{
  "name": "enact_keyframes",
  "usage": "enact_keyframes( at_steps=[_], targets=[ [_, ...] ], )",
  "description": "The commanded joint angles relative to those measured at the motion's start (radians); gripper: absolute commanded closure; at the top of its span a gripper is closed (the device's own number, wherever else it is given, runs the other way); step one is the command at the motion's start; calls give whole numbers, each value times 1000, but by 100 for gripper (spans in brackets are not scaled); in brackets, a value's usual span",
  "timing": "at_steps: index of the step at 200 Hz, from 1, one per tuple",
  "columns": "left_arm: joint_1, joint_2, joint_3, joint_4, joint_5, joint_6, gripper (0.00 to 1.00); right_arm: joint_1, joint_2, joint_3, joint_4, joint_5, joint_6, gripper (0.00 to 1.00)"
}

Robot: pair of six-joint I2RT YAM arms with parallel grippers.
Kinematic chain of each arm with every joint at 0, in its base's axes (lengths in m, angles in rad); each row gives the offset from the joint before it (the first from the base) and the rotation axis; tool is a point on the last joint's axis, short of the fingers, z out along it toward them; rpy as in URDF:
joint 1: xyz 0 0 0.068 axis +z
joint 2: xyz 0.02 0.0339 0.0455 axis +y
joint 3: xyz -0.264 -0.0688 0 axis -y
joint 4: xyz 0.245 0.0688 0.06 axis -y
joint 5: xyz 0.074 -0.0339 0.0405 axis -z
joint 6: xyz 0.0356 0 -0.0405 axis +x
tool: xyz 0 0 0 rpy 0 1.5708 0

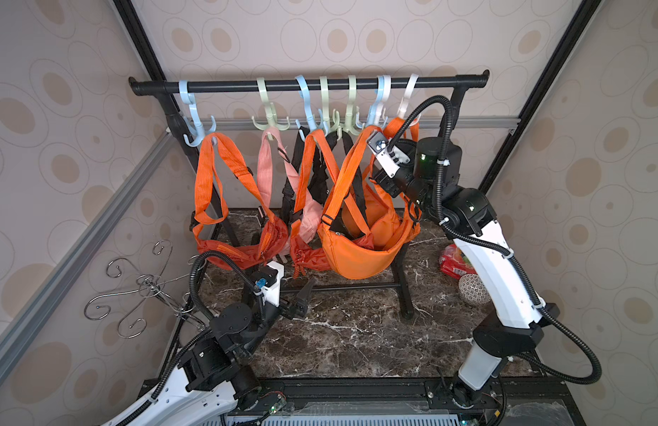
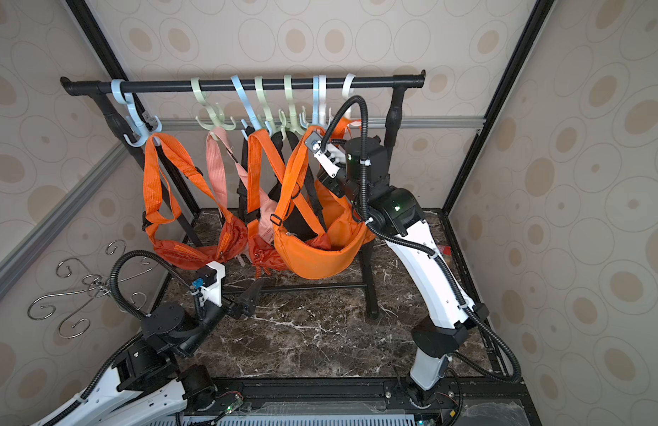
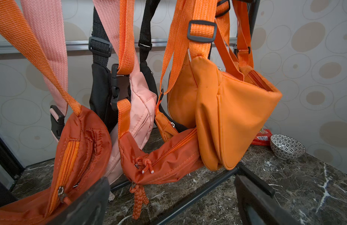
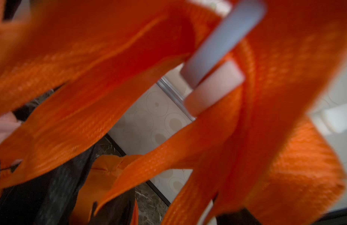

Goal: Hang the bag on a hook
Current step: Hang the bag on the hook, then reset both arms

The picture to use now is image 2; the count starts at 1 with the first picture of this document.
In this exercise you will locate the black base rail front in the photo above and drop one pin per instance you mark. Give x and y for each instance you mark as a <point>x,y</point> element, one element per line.
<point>337,401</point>

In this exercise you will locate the black corner frame post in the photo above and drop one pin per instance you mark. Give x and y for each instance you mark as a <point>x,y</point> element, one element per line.
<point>125,115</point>
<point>527,39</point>

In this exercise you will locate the pink sling bag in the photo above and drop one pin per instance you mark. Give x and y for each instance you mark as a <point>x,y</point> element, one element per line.
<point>234,238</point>

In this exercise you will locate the red snack packet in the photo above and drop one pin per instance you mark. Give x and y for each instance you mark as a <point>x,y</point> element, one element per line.
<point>445,250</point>

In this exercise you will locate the chrome jewelry stand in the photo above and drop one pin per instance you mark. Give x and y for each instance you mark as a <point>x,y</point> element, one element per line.
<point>93,286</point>

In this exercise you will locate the aluminium rail left wall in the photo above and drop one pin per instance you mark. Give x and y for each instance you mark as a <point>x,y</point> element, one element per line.
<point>22,256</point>

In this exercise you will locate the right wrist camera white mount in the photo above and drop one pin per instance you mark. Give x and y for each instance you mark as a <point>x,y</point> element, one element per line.
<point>313,143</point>

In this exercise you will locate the white hook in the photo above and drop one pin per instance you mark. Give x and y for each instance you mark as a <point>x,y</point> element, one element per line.
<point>347,92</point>
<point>323,118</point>

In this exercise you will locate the light green hook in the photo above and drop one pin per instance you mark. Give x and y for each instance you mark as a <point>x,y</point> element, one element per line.
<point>216,115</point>
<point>269,119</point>
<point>291,120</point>

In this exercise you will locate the light blue hook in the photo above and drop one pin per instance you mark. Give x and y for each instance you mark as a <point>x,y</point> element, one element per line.
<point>143,126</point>
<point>253,119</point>
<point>316,101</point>

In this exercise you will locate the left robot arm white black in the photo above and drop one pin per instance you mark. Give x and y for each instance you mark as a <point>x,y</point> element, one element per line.
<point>142,382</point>

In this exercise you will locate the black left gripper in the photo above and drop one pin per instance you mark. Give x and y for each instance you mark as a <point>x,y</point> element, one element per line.
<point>233,307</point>

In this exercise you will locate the black sling bag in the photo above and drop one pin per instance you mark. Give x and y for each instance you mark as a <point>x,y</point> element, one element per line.
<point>242,190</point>
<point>303,217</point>

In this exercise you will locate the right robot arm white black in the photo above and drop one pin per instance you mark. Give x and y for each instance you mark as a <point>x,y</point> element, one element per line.
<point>359,170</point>

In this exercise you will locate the orange backpack bottom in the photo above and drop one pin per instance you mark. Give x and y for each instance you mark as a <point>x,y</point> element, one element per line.
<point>349,235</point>

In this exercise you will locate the black corner frame post left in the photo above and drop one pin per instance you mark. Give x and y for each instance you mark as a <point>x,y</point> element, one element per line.
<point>125,115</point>

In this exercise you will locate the dark grey clothes rack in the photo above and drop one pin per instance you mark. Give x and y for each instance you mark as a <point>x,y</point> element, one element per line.
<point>399,84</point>

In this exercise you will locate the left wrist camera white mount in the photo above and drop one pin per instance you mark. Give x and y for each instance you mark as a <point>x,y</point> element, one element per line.
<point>207,287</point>

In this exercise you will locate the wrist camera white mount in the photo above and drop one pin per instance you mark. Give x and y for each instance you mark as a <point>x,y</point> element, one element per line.
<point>313,143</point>
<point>207,287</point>

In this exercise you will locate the black corner frame post right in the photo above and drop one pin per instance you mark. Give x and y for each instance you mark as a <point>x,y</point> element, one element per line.
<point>527,39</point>

